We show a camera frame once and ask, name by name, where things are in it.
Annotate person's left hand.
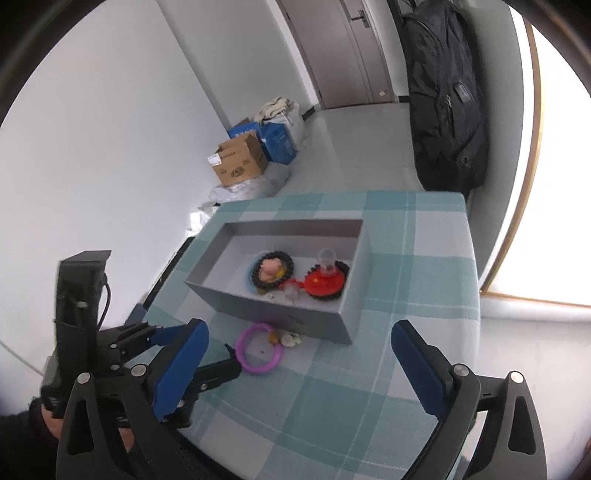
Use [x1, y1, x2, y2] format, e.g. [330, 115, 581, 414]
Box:
[40, 403, 136, 455]

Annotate red clear hair clips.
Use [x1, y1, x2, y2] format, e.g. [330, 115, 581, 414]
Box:
[279, 278, 304, 303]

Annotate black backpack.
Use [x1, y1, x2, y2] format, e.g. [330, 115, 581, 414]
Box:
[403, 1, 489, 197]

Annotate pink pig toy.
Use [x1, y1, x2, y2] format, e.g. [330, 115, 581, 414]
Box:
[259, 257, 284, 283]

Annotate white round lid clip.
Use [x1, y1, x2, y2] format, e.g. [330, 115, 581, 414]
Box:
[318, 248, 337, 276]

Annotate grey cardboard box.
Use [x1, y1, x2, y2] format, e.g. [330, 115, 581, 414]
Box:
[185, 219, 372, 344]

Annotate red China flag badge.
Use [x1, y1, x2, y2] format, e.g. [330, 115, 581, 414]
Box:
[304, 269, 346, 297]

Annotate grey door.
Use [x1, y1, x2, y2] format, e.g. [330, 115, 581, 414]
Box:
[280, 0, 396, 109]

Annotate white plastic parcel bag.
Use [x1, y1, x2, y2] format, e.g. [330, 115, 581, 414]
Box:
[188, 202, 219, 235]

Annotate blue cardboard box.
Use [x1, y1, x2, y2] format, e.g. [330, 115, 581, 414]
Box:
[228, 119, 297, 165]

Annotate teal plaid tablecloth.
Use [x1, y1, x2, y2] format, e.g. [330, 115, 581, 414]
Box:
[138, 190, 482, 480]

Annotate purple ring bracelet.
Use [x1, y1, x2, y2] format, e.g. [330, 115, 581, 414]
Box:
[233, 321, 303, 376]

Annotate brown cardboard box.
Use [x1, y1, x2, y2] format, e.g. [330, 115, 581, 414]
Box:
[207, 132, 269, 187]

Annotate black spiral hair tie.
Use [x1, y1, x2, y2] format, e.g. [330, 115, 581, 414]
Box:
[250, 250, 296, 292]
[306, 260, 351, 302]

